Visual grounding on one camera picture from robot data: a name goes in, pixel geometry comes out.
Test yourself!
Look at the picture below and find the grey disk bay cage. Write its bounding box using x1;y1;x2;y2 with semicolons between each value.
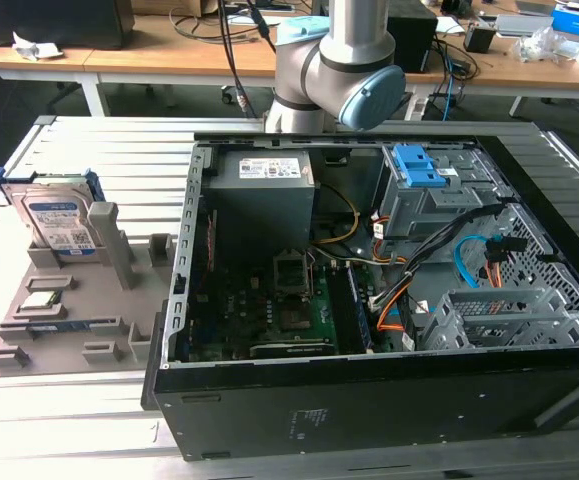
373;144;515;241

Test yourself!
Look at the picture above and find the black graphics card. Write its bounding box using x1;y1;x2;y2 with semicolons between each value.
248;337;338;359

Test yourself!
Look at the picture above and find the tall black box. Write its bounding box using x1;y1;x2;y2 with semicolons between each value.
387;4;440;75

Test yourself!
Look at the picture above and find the black open PC case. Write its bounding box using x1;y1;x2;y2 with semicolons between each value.
141;130;579;461

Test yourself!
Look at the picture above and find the RAM stick blue label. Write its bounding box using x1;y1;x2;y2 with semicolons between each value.
26;319;94;334

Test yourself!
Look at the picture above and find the crumpled white paper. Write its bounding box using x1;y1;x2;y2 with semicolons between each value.
11;32;65;64

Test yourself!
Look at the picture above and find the blue disk carrier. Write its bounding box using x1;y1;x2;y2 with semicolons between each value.
391;143;434;172
408;167;453;190

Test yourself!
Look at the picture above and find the orange wire black connector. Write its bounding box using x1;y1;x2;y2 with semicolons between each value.
481;234;528;289

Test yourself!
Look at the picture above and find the installed RAM stick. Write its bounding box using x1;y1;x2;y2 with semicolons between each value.
344;263;374;352

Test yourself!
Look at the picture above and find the grey power supply unit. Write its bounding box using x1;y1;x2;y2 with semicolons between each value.
203;149;319;251

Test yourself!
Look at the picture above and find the hard disk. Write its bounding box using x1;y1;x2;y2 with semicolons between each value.
0;167;103;257

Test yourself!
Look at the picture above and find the CPU socket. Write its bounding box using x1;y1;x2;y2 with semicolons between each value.
272;247;316;301

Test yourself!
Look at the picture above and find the wooden desk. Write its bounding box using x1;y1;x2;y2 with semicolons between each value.
0;9;579;119

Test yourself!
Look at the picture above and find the white power strip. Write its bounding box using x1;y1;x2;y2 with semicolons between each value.
403;92;428;121

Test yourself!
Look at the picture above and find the flat grey device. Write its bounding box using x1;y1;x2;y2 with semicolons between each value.
496;13;555;37

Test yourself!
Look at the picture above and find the silver CPU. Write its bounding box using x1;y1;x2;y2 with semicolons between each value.
21;289;64;309

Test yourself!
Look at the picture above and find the green motherboard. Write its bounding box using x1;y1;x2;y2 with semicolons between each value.
183;239;385;361

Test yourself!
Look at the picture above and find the orange flat wire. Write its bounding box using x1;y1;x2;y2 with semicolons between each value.
376;287;413;334

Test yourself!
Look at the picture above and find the clear plastic bag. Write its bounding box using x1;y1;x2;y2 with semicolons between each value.
513;27;579;64

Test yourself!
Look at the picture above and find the black cable bundle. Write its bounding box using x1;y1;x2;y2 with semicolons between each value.
368;202;508;311

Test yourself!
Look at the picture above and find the light blue wire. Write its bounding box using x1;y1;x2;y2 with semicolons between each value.
454;234;490;290

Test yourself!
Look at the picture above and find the thin black cable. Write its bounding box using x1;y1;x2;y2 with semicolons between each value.
246;0;278;54

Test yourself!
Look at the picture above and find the grey disk bay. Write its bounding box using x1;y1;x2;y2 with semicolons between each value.
418;287;579;351

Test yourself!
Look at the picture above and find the yellow wire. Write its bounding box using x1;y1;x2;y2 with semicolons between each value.
316;184;362;246

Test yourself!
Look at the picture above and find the black cable copper sleeve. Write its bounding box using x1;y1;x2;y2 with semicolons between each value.
218;0;251;120

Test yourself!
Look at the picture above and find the grey-brown parts rack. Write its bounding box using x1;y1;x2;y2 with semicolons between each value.
0;202;178;379

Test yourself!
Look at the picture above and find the black RAM slot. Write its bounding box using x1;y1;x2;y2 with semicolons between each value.
326;267;351;354

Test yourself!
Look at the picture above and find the small black box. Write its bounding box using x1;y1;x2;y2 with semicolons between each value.
463;24;498;54

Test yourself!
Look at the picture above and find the large black box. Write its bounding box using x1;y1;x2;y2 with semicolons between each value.
0;0;135;51

